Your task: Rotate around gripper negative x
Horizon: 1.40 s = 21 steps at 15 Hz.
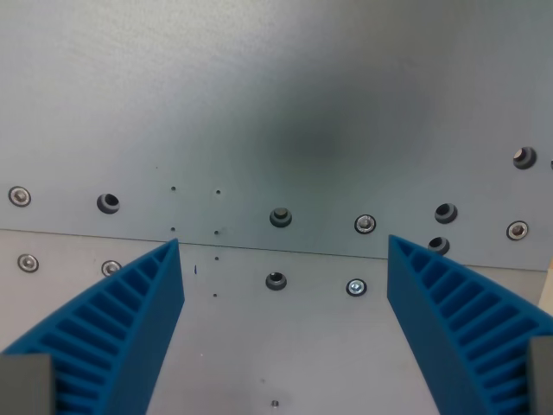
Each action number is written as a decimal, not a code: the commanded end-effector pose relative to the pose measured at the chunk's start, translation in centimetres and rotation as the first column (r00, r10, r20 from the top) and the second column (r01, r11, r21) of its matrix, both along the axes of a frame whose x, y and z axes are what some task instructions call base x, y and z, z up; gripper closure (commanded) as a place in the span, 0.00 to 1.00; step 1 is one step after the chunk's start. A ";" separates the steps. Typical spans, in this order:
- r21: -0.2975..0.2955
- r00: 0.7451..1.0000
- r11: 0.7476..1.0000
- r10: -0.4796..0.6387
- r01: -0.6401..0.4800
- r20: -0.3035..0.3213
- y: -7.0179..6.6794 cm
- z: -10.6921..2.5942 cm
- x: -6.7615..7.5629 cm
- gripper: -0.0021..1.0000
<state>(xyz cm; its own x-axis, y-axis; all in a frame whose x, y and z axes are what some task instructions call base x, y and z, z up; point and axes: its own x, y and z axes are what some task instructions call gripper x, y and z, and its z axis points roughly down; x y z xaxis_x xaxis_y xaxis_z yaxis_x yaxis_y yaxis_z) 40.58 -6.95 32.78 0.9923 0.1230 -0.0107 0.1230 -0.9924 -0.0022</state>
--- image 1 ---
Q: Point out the dark grey countersunk bolt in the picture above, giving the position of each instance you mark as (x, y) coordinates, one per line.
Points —
(280, 217)
(525, 157)

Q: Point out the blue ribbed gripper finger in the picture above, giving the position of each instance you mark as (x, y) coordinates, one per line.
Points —
(142, 311)
(415, 294)

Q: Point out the shiny bluish hex screw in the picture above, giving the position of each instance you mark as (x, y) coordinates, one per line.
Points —
(356, 287)

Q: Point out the silver hex socket screw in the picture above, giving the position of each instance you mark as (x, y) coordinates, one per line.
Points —
(365, 224)
(517, 230)
(28, 263)
(19, 196)
(109, 267)

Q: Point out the beige wooden edge piece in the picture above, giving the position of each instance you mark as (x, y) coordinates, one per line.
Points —
(547, 281)

